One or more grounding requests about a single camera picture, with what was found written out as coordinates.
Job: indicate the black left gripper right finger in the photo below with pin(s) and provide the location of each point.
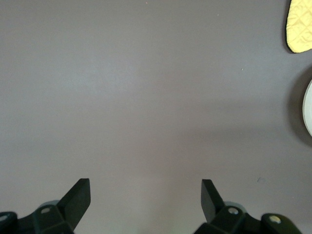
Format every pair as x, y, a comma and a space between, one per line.
212, 202

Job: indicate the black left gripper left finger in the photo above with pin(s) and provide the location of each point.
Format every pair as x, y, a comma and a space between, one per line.
73, 202

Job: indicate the round light wooden plate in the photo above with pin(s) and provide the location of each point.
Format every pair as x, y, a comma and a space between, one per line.
308, 107

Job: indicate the yellow quilted oven mitt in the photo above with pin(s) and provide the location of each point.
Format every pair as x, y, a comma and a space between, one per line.
301, 29

